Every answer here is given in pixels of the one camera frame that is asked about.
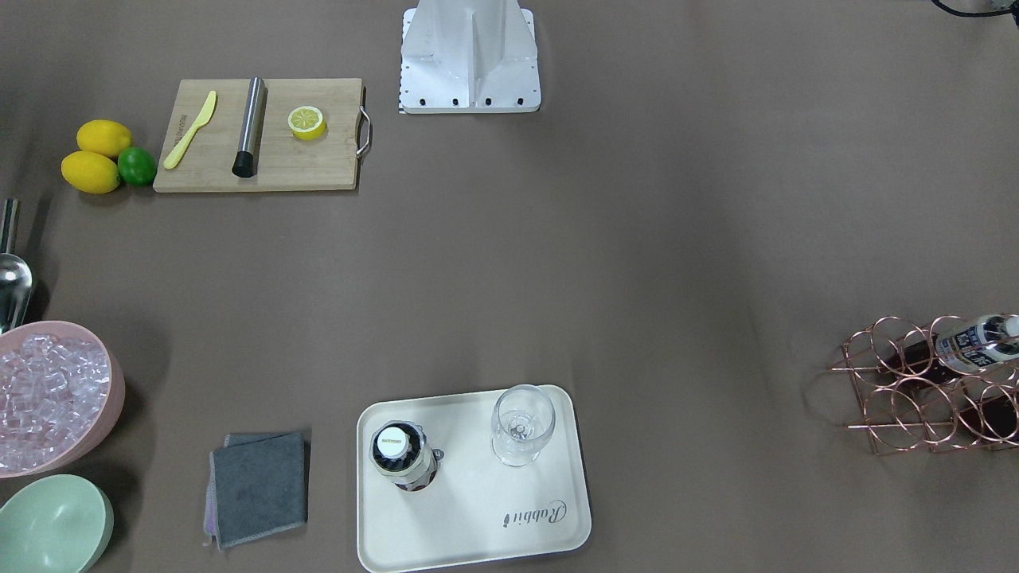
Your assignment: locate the tea bottle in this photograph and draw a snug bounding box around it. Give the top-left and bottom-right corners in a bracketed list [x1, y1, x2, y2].
[882, 314, 1018, 384]
[958, 384, 1017, 446]
[370, 420, 444, 492]

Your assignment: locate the copper wire bottle basket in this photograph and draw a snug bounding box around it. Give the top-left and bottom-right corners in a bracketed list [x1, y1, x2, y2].
[830, 315, 1017, 454]

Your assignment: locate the tea bottle front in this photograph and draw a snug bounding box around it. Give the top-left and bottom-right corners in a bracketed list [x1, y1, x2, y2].
[958, 384, 1017, 446]

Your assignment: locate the clear wine glass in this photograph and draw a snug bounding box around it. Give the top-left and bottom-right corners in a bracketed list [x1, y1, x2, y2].
[491, 384, 557, 467]

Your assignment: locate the cream rabbit tray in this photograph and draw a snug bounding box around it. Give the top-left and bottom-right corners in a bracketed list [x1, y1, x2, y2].
[357, 384, 592, 572]

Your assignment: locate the half lemon slice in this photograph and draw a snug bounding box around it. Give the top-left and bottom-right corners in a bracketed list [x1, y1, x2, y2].
[287, 105, 327, 141]

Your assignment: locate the bamboo cutting board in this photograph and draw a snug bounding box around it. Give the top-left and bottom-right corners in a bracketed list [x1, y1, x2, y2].
[153, 77, 371, 193]

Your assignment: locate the grey folded cloth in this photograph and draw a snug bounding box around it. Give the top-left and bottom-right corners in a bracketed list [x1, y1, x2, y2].
[204, 431, 309, 552]

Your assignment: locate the yellow plastic knife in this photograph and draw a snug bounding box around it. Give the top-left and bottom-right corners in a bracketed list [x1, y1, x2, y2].
[162, 90, 217, 170]

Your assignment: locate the green lime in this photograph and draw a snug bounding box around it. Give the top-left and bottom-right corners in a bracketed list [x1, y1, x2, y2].
[117, 146, 158, 186]

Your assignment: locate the yellow lemon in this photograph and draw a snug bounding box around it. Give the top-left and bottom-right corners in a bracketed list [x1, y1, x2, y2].
[61, 151, 121, 193]
[76, 119, 132, 160]

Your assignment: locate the pink bowl of ice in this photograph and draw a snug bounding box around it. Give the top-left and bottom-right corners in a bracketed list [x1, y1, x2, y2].
[1, 322, 125, 479]

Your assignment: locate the steel ice scoop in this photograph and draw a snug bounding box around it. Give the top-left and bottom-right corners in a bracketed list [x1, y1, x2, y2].
[1, 198, 35, 333]

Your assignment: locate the green empty bowl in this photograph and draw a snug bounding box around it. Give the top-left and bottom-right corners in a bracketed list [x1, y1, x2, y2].
[1, 474, 114, 572]

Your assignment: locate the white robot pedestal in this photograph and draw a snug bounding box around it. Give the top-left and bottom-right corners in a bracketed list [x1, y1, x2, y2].
[398, 1, 542, 114]

